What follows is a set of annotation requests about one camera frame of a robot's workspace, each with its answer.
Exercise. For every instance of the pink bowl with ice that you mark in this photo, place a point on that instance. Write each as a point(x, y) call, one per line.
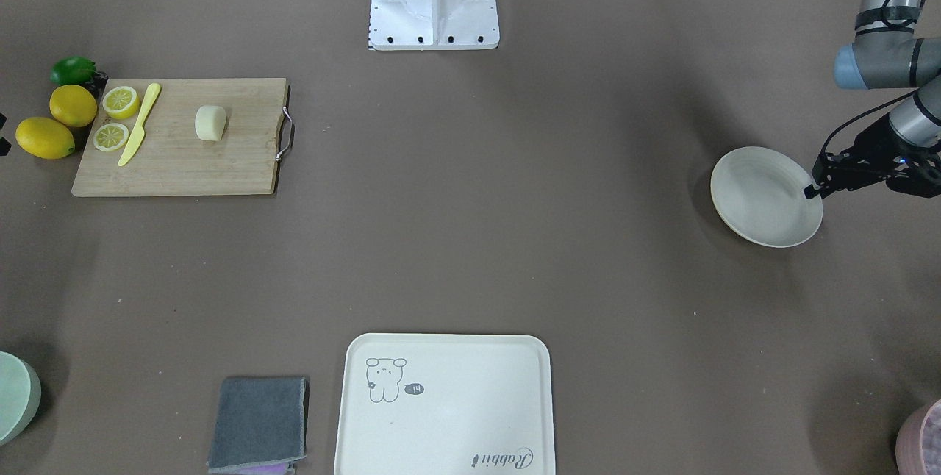
point(917, 446)

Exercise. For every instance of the green lime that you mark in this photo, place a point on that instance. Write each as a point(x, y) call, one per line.
point(73, 71)

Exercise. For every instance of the lemon slice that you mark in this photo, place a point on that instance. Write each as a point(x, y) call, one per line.
point(110, 137)
point(121, 103)

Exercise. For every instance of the beige round plate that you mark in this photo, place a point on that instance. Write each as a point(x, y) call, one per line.
point(759, 194)

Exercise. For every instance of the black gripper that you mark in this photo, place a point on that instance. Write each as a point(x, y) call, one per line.
point(874, 141)

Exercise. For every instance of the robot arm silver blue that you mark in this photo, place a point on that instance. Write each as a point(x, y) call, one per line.
point(886, 54)

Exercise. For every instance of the whole yellow lemon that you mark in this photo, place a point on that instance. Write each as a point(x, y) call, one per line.
point(45, 138)
point(73, 106)

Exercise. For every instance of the grey folded cloth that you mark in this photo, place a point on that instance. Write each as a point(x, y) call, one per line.
point(260, 425)

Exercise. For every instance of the mint green bowl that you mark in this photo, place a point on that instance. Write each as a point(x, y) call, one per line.
point(20, 396)

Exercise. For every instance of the wooden cutting board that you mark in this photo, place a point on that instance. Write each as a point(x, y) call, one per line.
point(173, 161)

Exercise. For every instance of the cream rectangular tray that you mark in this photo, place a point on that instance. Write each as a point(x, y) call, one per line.
point(446, 404)

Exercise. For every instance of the yellow plastic knife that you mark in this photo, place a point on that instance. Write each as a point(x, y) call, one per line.
point(138, 132)

